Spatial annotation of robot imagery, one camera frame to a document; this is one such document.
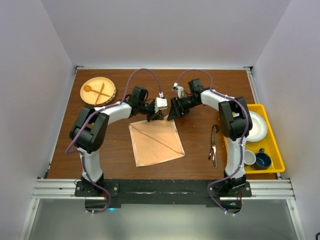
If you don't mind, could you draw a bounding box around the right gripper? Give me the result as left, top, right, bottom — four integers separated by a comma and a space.
167, 96, 200, 121

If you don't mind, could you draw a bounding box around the beige cloth napkin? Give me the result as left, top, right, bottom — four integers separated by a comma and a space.
128, 116, 185, 167

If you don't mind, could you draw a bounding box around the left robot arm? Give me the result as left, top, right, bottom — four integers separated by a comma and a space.
66, 86, 168, 198

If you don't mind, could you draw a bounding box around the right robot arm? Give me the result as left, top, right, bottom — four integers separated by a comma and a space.
167, 79, 253, 197

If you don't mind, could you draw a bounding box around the wooden knife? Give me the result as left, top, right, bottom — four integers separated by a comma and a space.
94, 82, 105, 106

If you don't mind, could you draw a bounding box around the round bamboo plate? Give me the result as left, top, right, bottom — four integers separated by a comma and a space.
79, 76, 117, 107

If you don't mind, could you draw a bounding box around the wooden spoon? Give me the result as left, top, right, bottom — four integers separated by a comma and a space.
83, 85, 110, 97

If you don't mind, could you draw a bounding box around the white paper plate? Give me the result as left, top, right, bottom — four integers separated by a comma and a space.
247, 111, 268, 142

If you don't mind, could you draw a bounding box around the white mug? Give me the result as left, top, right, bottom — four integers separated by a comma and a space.
243, 149, 256, 166

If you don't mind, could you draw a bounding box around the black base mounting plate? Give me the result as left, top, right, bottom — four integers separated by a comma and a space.
74, 179, 252, 213

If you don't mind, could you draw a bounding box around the yellow plastic bin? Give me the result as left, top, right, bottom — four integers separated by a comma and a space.
223, 103, 286, 175

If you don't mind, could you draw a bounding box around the dark blue mug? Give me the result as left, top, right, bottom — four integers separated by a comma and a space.
252, 148, 272, 170

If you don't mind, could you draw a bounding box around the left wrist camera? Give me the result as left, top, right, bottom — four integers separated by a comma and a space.
154, 97, 168, 113

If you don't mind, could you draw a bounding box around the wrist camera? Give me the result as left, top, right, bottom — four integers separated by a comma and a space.
172, 82, 184, 99
154, 97, 168, 113

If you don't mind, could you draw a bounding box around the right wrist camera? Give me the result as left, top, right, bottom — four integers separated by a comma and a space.
172, 82, 184, 99

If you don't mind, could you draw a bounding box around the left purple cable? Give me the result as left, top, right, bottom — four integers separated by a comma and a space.
64, 68, 165, 216

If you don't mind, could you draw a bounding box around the aluminium frame rail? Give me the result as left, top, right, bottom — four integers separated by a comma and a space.
31, 179, 295, 200

